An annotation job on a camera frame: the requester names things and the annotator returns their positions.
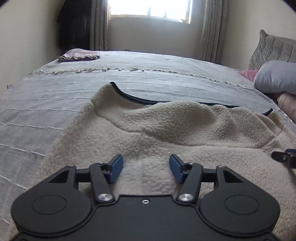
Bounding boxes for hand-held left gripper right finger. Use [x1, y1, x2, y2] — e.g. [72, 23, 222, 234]
[169, 154, 243, 204]

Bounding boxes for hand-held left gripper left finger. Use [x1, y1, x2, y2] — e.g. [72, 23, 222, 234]
[48, 154, 123, 205]

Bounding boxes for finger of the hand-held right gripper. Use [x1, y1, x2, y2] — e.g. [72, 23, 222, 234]
[271, 148, 296, 172]

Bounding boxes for cream fleece zip jacket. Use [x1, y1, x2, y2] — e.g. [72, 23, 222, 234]
[7, 82, 296, 241]

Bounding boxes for dark hanging clothes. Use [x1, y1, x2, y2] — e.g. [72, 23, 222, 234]
[57, 0, 92, 51]

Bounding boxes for lavender grey pillow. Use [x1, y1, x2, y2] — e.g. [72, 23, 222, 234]
[254, 60, 296, 95]

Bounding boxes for grey checked bedspread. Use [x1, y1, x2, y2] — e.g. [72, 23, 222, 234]
[0, 48, 296, 232]

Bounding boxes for small pink pillow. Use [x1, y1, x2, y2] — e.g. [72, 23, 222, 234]
[239, 70, 260, 82]

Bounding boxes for grey quilted pillow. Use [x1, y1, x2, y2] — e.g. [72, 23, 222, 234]
[248, 29, 296, 70]

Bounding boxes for folded pinkish cloth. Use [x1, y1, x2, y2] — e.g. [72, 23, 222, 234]
[58, 48, 102, 62]

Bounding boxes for bright window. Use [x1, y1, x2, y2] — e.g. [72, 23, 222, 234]
[110, 0, 194, 25]

